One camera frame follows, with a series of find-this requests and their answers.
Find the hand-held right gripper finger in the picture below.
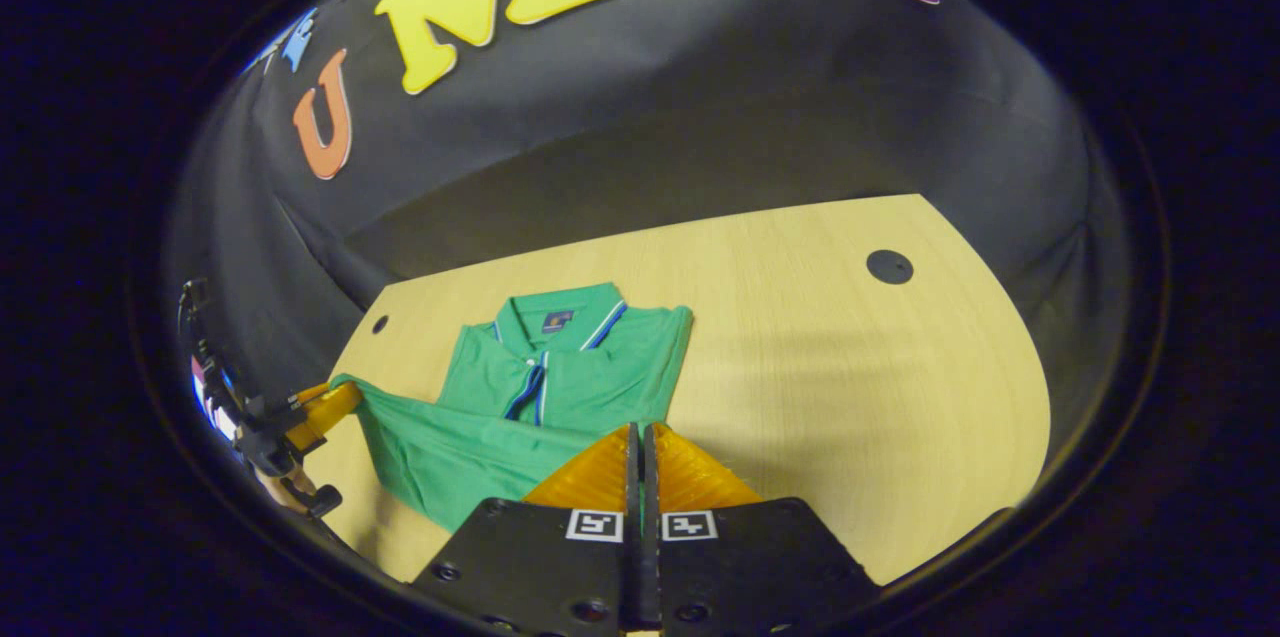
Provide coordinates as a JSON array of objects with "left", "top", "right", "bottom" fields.
[
  {"left": 642, "top": 422, "right": 881, "bottom": 636},
  {"left": 410, "top": 422, "right": 641, "bottom": 636}
]

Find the green T-shirt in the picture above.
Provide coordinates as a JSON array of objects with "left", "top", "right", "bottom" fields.
[{"left": 330, "top": 282, "right": 694, "bottom": 533}]

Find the computer monitor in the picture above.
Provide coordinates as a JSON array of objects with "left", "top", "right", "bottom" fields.
[{"left": 190, "top": 355, "right": 241, "bottom": 443}]

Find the black backdrop cloth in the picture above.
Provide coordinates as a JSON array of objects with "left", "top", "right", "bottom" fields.
[{"left": 165, "top": 0, "right": 1131, "bottom": 438}]

